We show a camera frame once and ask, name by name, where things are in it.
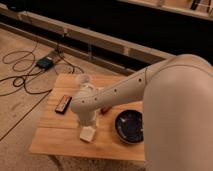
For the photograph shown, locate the dark blue ceramic bowl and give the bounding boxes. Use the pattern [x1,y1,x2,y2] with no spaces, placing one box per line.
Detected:
[114,110,144,144]

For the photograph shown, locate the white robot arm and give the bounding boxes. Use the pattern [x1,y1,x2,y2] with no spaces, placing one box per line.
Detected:
[71,54,213,171]

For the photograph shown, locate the wooden table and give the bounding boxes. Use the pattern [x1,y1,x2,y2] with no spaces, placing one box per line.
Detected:
[30,74,145,161]

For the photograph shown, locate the blue power strip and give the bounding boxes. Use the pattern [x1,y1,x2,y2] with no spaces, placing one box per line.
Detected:
[36,57,54,70]

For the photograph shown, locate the small brown wooden object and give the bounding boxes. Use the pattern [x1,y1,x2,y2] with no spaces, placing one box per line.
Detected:
[100,107,111,114]

